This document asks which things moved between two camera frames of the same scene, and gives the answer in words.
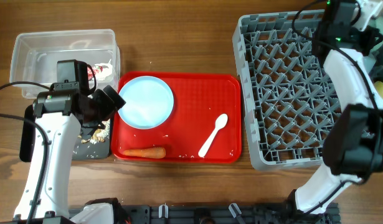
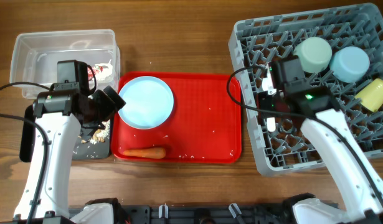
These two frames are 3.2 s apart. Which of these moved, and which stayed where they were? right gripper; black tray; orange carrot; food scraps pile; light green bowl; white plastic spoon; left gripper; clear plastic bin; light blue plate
Moved: right gripper; white plastic spoon; light green bowl
Stayed: orange carrot; clear plastic bin; left gripper; light blue plate; food scraps pile; black tray
